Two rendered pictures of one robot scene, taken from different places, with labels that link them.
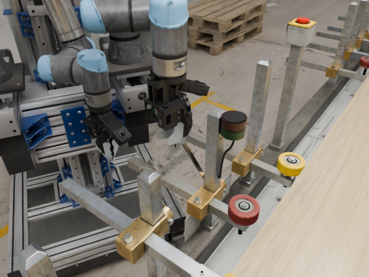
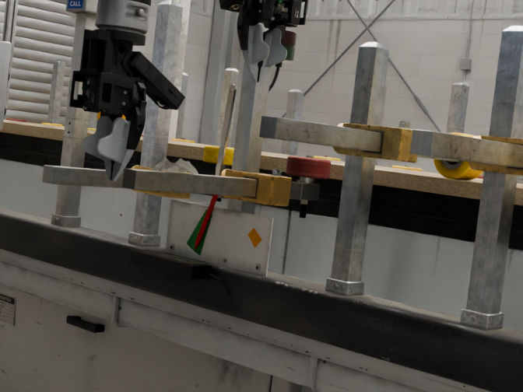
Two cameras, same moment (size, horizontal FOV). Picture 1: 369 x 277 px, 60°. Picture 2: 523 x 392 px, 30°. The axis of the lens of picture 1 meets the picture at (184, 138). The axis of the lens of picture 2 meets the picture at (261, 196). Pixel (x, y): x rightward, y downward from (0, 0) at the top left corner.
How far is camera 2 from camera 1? 1.80 m
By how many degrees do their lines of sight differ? 84
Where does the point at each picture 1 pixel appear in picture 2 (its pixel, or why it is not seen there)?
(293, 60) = not seen: hidden behind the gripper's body
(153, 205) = (381, 90)
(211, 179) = (257, 148)
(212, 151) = (263, 92)
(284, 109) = (82, 133)
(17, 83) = not seen: outside the picture
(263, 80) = (177, 30)
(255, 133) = (166, 127)
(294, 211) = not seen: hidden behind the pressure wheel
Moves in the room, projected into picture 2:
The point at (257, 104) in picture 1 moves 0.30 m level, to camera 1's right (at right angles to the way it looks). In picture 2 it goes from (170, 71) to (197, 83)
